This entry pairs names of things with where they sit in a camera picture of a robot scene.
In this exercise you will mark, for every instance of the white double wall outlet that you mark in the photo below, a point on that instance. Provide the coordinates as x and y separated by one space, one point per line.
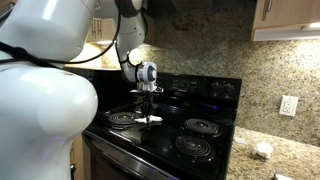
288 105

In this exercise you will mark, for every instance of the white paper napkin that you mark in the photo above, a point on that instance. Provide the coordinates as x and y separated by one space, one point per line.
155 118

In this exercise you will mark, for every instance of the flat white scrap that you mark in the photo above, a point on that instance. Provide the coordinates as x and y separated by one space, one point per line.
240 140

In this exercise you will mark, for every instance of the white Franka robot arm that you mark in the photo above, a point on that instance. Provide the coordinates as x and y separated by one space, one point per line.
43 110

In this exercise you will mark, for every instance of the small white object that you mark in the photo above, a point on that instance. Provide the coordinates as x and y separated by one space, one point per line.
281 177

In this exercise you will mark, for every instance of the black electric stove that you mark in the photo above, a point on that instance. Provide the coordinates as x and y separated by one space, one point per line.
160 136

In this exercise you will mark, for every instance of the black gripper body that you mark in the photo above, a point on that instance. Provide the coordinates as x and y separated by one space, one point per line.
148 99

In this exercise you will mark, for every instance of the light wooden upper cabinet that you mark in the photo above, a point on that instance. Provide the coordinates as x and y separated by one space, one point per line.
103 30

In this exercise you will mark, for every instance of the wooden cabinet with light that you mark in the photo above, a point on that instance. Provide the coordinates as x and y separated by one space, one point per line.
286 16

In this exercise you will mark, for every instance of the large black coil burner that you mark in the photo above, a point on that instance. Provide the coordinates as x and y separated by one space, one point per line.
194 146

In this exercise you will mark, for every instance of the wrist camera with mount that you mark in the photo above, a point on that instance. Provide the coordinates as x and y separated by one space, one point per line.
146 89

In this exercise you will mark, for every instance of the small black coil burner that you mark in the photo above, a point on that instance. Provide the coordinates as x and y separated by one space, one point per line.
202 126
121 118

